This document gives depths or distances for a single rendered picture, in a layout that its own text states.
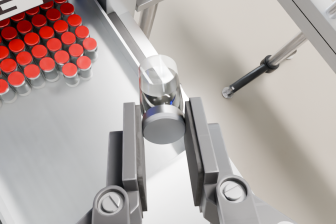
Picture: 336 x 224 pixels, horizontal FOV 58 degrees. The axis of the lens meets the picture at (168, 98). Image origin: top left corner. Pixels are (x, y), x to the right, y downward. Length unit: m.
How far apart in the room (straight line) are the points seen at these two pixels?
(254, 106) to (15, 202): 1.28
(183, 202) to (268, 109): 1.19
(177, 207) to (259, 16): 1.49
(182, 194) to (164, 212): 0.04
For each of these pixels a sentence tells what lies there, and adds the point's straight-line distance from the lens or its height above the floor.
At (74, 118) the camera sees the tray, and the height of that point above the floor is 0.88.
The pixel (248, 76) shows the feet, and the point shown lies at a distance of 1.49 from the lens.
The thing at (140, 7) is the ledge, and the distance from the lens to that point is 0.58.
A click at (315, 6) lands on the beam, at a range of 1.23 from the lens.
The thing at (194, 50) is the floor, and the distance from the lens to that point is 1.58.
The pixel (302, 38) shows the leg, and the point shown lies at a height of 0.40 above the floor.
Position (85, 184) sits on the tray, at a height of 0.88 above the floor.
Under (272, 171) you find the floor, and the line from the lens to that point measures 1.55.
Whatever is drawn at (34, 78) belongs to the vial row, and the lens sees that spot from 0.46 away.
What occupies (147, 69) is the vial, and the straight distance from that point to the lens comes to 0.16.
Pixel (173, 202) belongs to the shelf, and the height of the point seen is 0.88.
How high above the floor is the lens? 1.34
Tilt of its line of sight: 69 degrees down
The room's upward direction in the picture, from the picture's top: 31 degrees clockwise
